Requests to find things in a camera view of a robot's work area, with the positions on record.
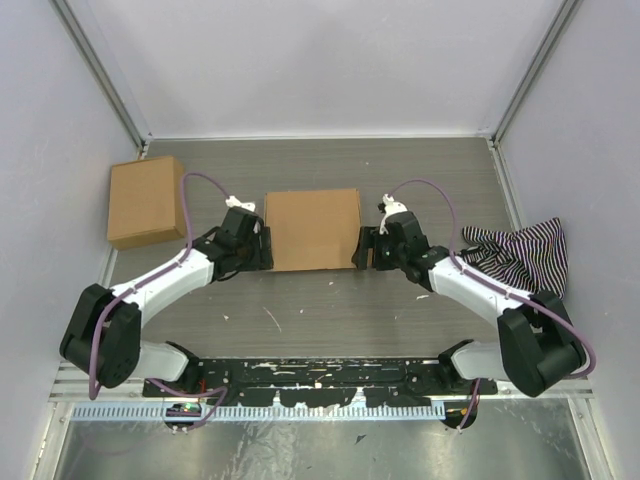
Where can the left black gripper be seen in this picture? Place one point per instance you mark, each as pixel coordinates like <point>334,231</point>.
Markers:
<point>264,257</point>

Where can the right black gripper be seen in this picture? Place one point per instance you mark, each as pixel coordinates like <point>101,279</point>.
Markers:
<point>370,237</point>

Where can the brown cardboard box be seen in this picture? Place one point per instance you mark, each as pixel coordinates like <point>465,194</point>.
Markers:
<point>313,230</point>
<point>145,203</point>

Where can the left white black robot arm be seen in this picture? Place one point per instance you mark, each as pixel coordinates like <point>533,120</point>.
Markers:
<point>103,337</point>

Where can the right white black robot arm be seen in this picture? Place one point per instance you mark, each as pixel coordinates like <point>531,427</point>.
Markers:
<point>537,344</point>

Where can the folded brown cardboard box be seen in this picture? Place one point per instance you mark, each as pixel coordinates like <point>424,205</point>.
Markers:
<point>145,203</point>

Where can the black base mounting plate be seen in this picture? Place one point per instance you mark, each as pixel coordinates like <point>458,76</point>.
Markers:
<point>190,379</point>

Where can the purple striped cloth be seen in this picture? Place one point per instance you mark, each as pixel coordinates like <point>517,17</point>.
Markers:
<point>534,258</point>

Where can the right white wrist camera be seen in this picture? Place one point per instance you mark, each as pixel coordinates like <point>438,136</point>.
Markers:
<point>389,207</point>

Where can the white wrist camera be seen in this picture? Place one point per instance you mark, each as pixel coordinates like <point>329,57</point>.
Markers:
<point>389,207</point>
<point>233,202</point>

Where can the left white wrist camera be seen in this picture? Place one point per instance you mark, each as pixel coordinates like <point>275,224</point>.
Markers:
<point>233,202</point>

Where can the slotted grey cable duct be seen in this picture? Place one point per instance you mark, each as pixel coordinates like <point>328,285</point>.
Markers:
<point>191,412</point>

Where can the aluminium front rail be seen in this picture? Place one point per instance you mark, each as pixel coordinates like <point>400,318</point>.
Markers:
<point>565,390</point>

